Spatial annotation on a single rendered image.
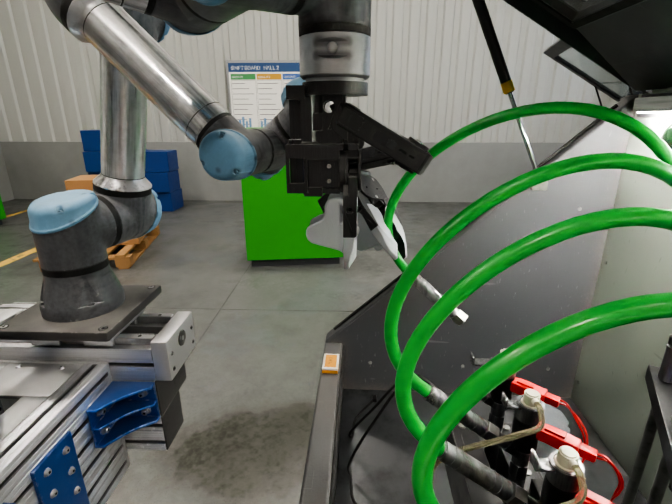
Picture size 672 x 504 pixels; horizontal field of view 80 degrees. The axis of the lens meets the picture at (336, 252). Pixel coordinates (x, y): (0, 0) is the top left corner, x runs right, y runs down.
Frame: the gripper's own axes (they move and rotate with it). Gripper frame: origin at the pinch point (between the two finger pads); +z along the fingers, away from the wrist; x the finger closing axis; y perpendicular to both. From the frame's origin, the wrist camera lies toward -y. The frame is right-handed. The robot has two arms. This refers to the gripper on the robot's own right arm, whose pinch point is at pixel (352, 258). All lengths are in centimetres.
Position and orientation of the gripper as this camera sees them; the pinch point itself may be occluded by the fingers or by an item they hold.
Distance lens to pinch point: 49.6
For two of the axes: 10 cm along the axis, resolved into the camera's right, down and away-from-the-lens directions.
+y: -10.0, -0.2, 0.6
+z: 0.0, 9.5, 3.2
